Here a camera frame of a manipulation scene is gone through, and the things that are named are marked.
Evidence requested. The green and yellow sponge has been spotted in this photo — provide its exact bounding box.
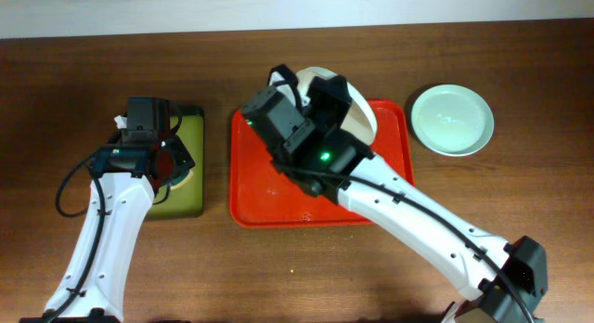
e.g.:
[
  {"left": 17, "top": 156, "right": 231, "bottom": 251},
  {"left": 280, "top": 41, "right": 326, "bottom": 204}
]
[{"left": 169, "top": 169, "right": 194, "bottom": 190}]

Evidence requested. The white plate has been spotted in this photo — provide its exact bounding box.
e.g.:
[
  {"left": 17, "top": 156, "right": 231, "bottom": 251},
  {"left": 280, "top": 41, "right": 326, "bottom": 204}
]
[{"left": 296, "top": 67, "right": 378, "bottom": 146}]

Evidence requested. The light green plate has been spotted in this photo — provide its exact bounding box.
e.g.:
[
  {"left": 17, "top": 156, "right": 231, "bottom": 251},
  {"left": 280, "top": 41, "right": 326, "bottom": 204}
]
[{"left": 409, "top": 84, "right": 495, "bottom": 157}]

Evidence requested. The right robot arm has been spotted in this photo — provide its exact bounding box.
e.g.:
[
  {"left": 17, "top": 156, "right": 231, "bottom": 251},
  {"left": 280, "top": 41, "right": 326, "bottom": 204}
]
[{"left": 241, "top": 65, "right": 548, "bottom": 322}]

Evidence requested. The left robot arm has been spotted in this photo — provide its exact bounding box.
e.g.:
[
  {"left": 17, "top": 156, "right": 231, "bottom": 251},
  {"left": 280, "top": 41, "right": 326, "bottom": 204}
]
[{"left": 38, "top": 97, "right": 195, "bottom": 322}]

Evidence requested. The black tray with soapy water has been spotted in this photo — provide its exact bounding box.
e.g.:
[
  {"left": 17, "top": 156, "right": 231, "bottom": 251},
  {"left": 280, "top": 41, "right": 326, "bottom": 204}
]
[{"left": 145, "top": 105, "right": 204, "bottom": 221}]

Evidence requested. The red plastic tray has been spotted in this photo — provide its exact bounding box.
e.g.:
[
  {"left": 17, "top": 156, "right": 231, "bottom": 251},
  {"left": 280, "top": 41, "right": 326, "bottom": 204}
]
[{"left": 230, "top": 99, "right": 415, "bottom": 228}]

